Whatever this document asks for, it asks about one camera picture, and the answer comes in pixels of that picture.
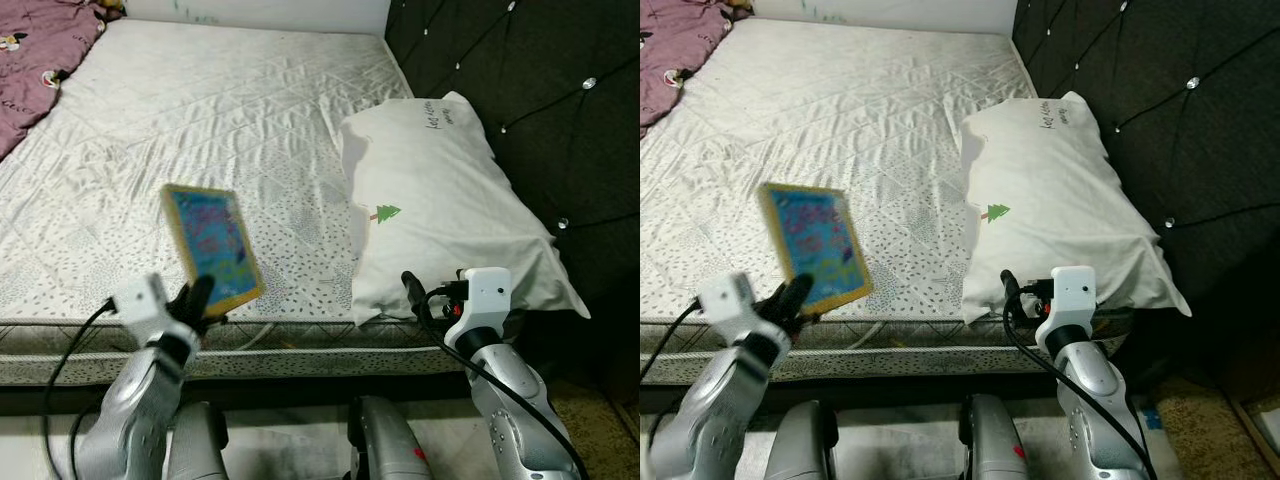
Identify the colourful picture book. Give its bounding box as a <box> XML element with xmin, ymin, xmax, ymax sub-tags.
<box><xmin>160</xmin><ymin>184</ymin><xmax>266</xmax><ymax>319</ymax></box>
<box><xmin>757</xmin><ymin>183</ymin><xmax>874</xmax><ymax>319</ymax></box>

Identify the white pillow with green tree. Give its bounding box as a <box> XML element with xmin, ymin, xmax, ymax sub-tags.
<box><xmin>338</xmin><ymin>92</ymin><xmax>591</xmax><ymax>326</ymax></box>
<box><xmin>958</xmin><ymin>92</ymin><xmax>1193</xmax><ymax>326</ymax></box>

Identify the silver left robot leg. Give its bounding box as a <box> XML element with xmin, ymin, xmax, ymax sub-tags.
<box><xmin>765</xmin><ymin>400</ymin><xmax>839</xmax><ymax>480</ymax></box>
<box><xmin>165</xmin><ymin>400</ymin><xmax>229</xmax><ymax>480</ymax></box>

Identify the silver robot leg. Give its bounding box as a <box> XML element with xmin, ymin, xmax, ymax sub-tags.
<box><xmin>165</xmin><ymin>400</ymin><xmax>229</xmax><ymax>480</ymax></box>
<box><xmin>958</xmin><ymin>393</ymin><xmax>1031</xmax><ymax>480</ymax></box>
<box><xmin>765</xmin><ymin>400</ymin><xmax>839</xmax><ymax>480</ymax></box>
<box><xmin>347</xmin><ymin>395</ymin><xmax>436</xmax><ymax>480</ymax></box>

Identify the silver right robot leg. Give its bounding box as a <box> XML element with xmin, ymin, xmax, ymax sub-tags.
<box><xmin>958</xmin><ymin>393</ymin><xmax>1031</xmax><ymax>480</ymax></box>
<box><xmin>347</xmin><ymin>395</ymin><xmax>436</xmax><ymax>480</ymax></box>

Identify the grey quilted mattress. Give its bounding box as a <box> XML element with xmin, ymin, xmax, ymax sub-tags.
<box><xmin>0</xmin><ymin>18</ymin><xmax>471</xmax><ymax>386</ymax></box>
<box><xmin>640</xmin><ymin>18</ymin><xmax>1101</xmax><ymax>386</ymax></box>

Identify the brown speckled rug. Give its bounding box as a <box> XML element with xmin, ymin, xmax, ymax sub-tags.
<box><xmin>540</xmin><ymin>380</ymin><xmax>641</xmax><ymax>480</ymax></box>
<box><xmin>1140</xmin><ymin>375</ymin><xmax>1280</xmax><ymax>480</ymax></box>

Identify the black tufted headboard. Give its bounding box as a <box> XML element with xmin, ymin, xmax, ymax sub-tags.
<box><xmin>385</xmin><ymin>0</ymin><xmax>641</xmax><ymax>401</ymax></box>
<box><xmin>1012</xmin><ymin>0</ymin><xmax>1280</xmax><ymax>401</ymax></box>

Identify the purple Mickey print blanket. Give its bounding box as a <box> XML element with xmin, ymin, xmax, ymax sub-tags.
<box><xmin>640</xmin><ymin>0</ymin><xmax>753</xmax><ymax>136</ymax></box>
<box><xmin>0</xmin><ymin>0</ymin><xmax>126</xmax><ymax>161</ymax></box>

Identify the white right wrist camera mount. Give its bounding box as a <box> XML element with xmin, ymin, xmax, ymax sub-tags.
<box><xmin>445</xmin><ymin>267</ymin><xmax>513</xmax><ymax>341</ymax></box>
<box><xmin>1040</xmin><ymin>265</ymin><xmax>1098</xmax><ymax>336</ymax></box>

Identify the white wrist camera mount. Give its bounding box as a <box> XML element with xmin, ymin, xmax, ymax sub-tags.
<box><xmin>110</xmin><ymin>275</ymin><xmax>171</xmax><ymax>346</ymax></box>
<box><xmin>697</xmin><ymin>272</ymin><xmax>761</xmax><ymax>346</ymax></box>
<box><xmin>445</xmin><ymin>267</ymin><xmax>513</xmax><ymax>341</ymax></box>
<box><xmin>1040</xmin><ymin>265</ymin><xmax>1098</xmax><ymax>336</ymax></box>

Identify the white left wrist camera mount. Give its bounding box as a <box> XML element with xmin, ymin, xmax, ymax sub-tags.
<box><xmin>697</xmin><ymin>272</ymin><xmax>761</xmax><ymax>346</ymax></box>
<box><xmin>110</xmin><ymin>275</ymin><xmax>171</xmax><ymax>346</ymax></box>

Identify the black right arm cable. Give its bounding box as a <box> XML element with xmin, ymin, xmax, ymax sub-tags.
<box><xmin>1003</xmin><ymin>310</ymin><xmax>1161</xmax><ymax>480</ymax></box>
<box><xmin>415</xmin><ymin>310</ymin><xmax>591</xmax><ymax>480</ymax></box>

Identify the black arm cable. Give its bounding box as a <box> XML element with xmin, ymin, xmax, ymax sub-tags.
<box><xmin>640</xmin><ymin>298</ymin><xmax>701</xmax><ymax>480</ymax></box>
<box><xmin>45</xmin><ymin>298</ymin><xmax>116</xmax><ymax>480</ymax></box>
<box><xmin>415</xmin><ymin>310</ymin><xmax>591</xmax><ymax>480</ymax></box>
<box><xmin>1003</xmin><ymin>310</ymin><xmax>1161</xmax><ymax>480</ymax></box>

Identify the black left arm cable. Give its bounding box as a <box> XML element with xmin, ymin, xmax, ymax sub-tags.
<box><xmin>45</xmin><ymin>298</ymin><xmax>116</xmax><ymax>480</ymax></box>
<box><xmin>640</xmin><ymin>298</ymin><xmax>701</xmax><ymax>480</ymax></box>

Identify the dark bed frame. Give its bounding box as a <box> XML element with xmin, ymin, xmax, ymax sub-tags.
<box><xmin>640</xmin><ymin>375</ymin><xmax>1231</xmax><ymax>416</ymax></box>
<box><xmin>0</xmin><ymin>375</ymin><xmax>601</xmax><ymax>416</ymax></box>

